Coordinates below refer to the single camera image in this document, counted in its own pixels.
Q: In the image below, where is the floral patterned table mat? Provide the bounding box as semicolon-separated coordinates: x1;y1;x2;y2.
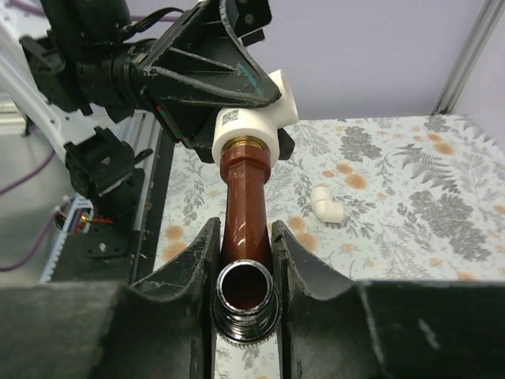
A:
153;114;505;379

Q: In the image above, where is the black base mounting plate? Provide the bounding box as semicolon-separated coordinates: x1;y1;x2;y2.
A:
48;113;174;283

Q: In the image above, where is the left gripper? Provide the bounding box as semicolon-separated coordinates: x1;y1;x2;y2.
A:
76;1;295;163

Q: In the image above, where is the brown faucet with chrome cap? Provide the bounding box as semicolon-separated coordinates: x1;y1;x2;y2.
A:
211;136;282;347

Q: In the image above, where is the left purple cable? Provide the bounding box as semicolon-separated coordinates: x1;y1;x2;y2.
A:
0;0;186;273

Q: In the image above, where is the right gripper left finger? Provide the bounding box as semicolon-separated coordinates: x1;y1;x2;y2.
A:
1;218;220;378

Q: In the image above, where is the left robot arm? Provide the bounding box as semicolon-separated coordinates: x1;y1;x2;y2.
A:
1;1;298;227

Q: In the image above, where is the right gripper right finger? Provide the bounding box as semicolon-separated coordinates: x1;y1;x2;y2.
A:
271;221;504;378

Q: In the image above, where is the white pipe elbow fitting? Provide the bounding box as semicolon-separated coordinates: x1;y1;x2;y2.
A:
211;69;299;167

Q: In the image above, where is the right aluminium frame post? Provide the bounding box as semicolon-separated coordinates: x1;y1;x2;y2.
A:
431;0;504;115

